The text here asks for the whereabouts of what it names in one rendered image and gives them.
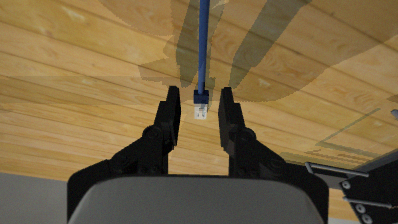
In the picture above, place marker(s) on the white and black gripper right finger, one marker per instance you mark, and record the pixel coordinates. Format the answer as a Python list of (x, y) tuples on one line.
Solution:
[(249, 157)]

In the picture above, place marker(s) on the white ethernet plug with dark blue boot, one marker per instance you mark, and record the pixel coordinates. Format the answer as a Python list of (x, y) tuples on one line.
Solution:
[(201, 102)]

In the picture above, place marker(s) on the dark blue cable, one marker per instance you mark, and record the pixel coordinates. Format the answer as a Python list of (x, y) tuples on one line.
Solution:
[(203, 36)]

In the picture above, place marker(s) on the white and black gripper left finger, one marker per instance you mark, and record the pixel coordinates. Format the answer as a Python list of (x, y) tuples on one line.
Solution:
[(147, 155)]

